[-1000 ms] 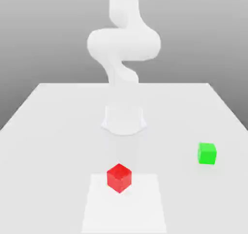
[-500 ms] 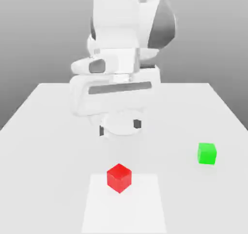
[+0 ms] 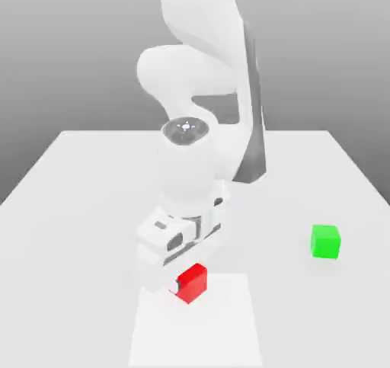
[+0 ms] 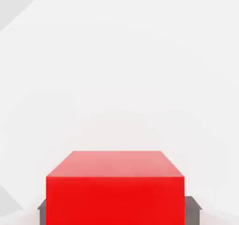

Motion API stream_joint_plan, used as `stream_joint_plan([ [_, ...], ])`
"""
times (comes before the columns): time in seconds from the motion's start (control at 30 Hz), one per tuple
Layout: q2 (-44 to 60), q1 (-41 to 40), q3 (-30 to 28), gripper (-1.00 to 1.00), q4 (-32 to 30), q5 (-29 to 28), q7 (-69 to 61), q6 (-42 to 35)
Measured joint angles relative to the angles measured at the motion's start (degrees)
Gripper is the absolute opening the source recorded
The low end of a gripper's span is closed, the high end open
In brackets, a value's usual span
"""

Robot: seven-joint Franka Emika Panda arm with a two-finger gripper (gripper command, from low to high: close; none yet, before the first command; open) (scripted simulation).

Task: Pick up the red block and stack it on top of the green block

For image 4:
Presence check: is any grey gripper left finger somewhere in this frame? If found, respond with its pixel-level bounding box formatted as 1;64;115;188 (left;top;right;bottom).
37;199;47;225

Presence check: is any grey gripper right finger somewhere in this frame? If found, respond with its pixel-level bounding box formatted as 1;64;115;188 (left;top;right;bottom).
184;196;203;225

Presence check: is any small red cube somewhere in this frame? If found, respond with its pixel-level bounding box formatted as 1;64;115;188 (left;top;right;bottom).
45;150;185;225

